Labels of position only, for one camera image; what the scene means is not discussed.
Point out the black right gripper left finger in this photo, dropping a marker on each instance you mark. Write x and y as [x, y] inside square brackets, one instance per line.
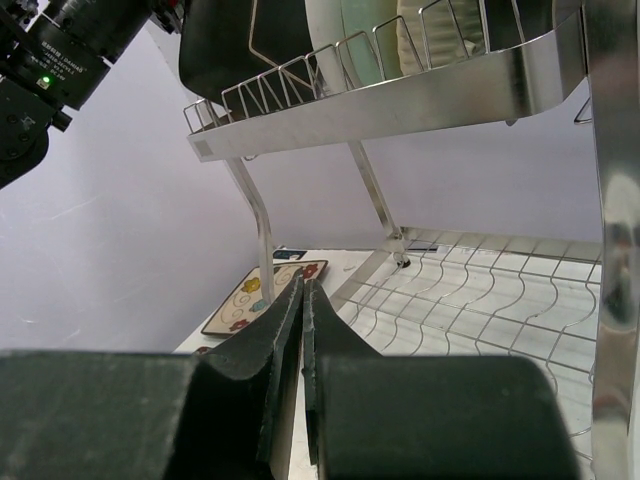
[248, 389]

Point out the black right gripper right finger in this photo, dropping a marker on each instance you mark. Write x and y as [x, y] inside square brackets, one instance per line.
[324, 333]

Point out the black square floral plate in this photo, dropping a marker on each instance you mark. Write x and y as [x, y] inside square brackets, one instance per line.
[225, 44]

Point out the light green floral plate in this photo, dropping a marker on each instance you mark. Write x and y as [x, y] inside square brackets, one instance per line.
[374, 55]

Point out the woven bamboo round plate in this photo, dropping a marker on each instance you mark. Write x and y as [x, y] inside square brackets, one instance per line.
[434, 34]

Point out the white plate teal red rim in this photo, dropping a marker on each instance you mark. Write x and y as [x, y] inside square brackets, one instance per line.
[325, 25]

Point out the dark teal square plate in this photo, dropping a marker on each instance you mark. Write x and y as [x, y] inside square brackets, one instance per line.
[506, 24]

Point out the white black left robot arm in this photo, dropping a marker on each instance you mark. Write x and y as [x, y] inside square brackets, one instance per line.
[55, 57]

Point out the stainless steel dish rack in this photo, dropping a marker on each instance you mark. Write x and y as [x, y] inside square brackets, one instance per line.
[507, 187]

